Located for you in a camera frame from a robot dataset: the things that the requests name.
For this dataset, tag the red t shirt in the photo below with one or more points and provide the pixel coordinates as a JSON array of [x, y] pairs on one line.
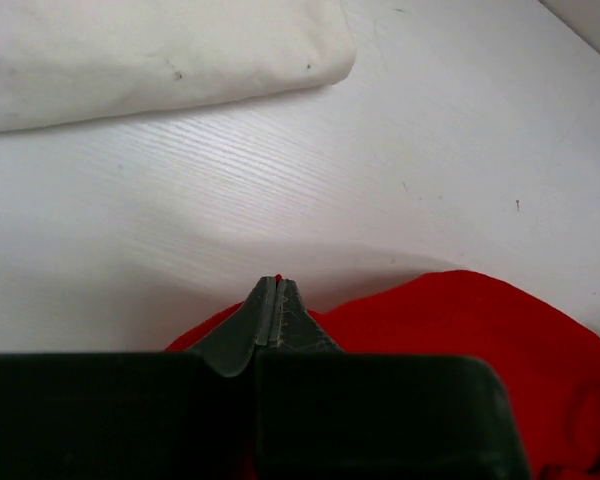
[[548, 364]]

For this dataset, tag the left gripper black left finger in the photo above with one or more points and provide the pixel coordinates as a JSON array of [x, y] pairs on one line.
[[142, 415]]

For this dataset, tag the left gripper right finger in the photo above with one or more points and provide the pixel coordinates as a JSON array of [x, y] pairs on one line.
[[323, 413]]

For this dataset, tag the white t shirt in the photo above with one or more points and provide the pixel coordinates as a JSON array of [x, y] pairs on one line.
[[70, 61]]

